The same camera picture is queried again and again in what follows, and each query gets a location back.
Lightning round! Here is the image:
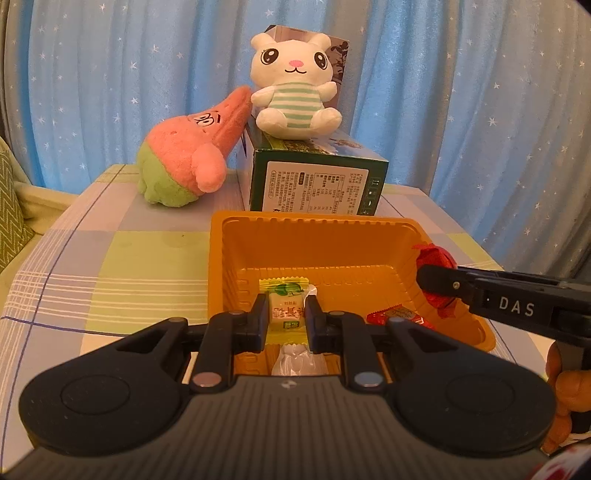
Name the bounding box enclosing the white snack packet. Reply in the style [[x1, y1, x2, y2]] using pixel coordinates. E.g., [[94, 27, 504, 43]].
[[271, 343, 328, 377]]

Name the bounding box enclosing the flat red snack packet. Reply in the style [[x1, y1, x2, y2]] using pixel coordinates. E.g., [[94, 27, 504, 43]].
[[366, 308, 437, 332]]

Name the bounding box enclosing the person's right hand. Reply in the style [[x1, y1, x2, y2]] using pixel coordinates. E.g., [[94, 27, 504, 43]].
[[540, 344, 583, 456]]

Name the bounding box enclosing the checkered tablecloth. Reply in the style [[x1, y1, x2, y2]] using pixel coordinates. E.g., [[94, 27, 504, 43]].
[[0, 164, 568, 467]]

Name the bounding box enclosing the pale green cushion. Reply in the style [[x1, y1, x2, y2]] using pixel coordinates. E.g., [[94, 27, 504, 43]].
[[15, 182, 79, 234]]

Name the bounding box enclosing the pink green starfish plush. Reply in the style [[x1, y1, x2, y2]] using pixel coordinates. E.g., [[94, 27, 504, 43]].
[[136, 85, 254, 207]]

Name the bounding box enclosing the green cardboard box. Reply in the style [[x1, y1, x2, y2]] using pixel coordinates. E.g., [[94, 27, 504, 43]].
[[242, 127, 389, 217]]

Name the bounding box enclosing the green patterned cushion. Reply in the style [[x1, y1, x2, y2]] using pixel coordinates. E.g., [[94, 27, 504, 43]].
[[0, 138, 38, 273]]

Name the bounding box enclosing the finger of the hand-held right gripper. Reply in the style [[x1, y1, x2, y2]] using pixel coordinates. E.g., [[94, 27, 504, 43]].
[[416, 264, 476, 299]]

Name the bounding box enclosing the blue star curtain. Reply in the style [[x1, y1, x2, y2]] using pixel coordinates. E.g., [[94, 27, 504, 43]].
[[0, 0, 591, 280]]

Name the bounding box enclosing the white striped bear plush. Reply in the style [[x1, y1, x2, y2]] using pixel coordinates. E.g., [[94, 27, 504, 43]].
[[249, 32, 343, 139]]

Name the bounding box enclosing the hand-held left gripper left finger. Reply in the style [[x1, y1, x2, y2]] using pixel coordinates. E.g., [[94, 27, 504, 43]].
[[115, 293, 271, 394]]

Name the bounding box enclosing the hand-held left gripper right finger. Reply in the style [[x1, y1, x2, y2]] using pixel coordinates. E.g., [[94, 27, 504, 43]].
[[305, 294, 459, 394]]

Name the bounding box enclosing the orange plastic tray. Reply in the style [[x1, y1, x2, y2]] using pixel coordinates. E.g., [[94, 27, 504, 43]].
[[210, 211, 497, 384]]

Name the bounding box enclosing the red foil candy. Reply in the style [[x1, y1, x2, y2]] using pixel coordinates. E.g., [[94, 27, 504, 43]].
[[412, 242, 461, 319]]

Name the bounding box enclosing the red patterned clothing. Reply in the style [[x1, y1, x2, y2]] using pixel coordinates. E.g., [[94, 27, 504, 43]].
[[526, 442, 591, 480]]

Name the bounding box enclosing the tall grey printed box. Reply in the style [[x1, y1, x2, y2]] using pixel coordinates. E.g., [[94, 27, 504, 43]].
[[265, 25, 352, 112]]

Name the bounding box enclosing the yellow green candy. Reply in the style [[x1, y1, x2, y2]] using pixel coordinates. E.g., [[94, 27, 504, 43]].
[[259, 275, 309, 356]]

